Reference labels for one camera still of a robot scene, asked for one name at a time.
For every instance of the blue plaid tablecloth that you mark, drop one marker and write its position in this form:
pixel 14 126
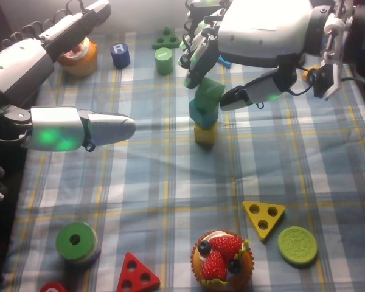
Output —
pixel 170 182

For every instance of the dark blue letter cylinder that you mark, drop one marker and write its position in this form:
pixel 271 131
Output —
pixel 120 61

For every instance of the strawberry toy cupcake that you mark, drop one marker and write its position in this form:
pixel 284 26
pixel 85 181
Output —
pixel 222 258

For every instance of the yellow toy cube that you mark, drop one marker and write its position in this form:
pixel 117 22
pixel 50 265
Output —
pixel 205 136

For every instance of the yellow triangle block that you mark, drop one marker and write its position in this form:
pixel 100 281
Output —
pixel 263 215

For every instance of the orange cream toy cupcake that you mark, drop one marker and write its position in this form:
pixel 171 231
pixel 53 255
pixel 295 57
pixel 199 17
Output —
pixel 79 65

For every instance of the light blue letter cube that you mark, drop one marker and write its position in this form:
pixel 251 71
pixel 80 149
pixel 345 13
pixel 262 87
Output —
pixel 202 118

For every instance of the green sandwich cookie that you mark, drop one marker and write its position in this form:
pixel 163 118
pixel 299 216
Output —
pixel 297 246

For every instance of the green number cube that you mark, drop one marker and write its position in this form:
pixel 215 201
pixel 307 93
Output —
pixel 210 91

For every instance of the green cylinder block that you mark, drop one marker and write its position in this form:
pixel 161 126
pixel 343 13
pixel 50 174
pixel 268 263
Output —
pixel 164 64

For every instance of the green triangle block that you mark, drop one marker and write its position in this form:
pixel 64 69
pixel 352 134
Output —
pixel 167 46

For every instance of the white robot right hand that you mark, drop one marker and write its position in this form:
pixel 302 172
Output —
pixel 18 67

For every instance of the red triangle block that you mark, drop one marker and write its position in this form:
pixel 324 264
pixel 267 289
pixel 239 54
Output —
pixel 134 275

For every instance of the yellow toy biscuit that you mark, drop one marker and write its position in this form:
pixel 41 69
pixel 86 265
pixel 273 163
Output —
pixel 306 73

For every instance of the blue triangle block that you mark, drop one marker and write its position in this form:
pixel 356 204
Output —
pixel 225 63

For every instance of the red letter cylinder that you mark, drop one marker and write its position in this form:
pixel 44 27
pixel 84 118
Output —
pixel 44 288

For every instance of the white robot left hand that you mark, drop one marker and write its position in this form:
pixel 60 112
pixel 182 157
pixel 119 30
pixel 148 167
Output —
pixel 261 30

